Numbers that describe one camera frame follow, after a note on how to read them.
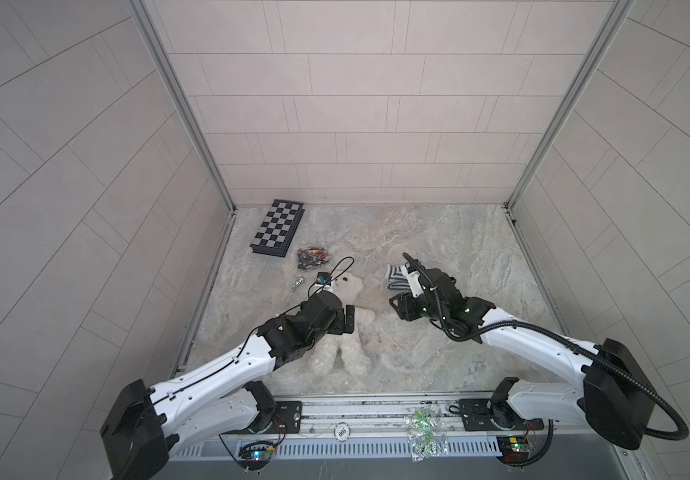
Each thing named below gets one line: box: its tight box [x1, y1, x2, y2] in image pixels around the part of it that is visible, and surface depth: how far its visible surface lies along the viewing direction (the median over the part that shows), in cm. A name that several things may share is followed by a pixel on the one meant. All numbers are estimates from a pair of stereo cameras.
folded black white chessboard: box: [250, 199, 306, 258], surface depth 107 cm
